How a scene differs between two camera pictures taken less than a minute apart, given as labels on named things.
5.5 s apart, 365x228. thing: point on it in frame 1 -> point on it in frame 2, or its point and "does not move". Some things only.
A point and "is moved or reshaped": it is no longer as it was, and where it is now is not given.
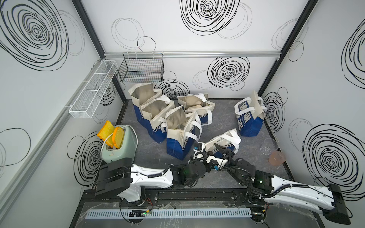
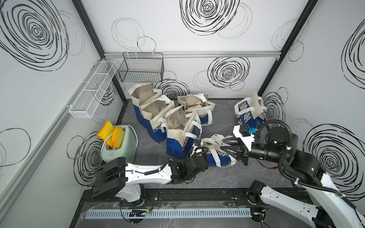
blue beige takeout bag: (182, 129) does not move
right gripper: (224, 151) -> (236, 145)
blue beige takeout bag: (140, 94) does not move
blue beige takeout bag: (154, 111) does not move
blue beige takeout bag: (231, 140) is moved or reshaped
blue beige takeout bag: (198, 103) does not move
